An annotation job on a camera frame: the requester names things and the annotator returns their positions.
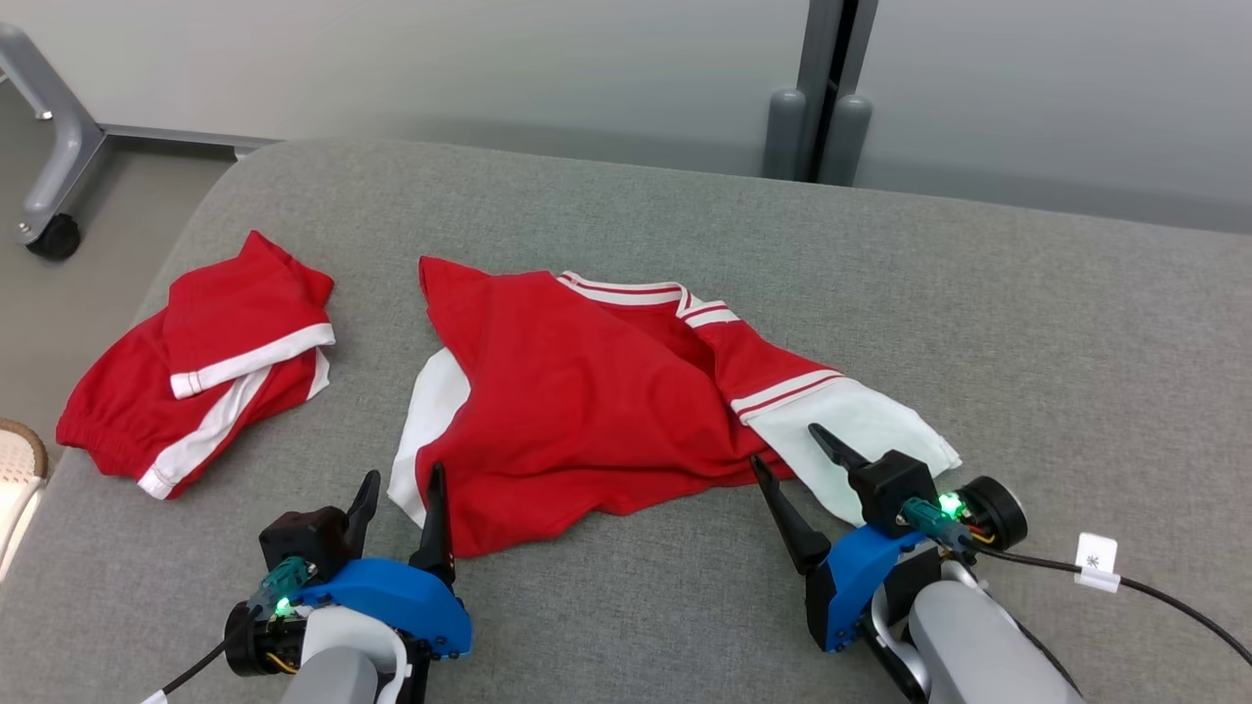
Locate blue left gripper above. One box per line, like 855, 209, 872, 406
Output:
291, 462, 473, 659

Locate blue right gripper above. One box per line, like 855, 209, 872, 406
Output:
750, 423, 926, 654

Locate red and white jersey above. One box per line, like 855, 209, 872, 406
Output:
388, 256, 962, 560

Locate red shorts with white trim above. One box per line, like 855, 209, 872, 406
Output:
56, 231, 336, 501

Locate beige woven laundry basket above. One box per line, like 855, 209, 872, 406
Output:
0, 418, 50, 584

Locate black caster wheel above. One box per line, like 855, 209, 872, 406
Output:
25, 212, 82, 262

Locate black cable with green plug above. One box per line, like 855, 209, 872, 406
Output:
900, 494, 1252, 671
147, 555, 320, 704

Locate grey cylindrical post foot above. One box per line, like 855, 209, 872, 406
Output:
762, 88, 809, 182
818, 93, 873, 188

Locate grey partition post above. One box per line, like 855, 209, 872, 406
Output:
794, 0, 879, 187

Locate grey metal frame leg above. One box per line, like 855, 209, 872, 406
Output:
0, 22, 111, 247

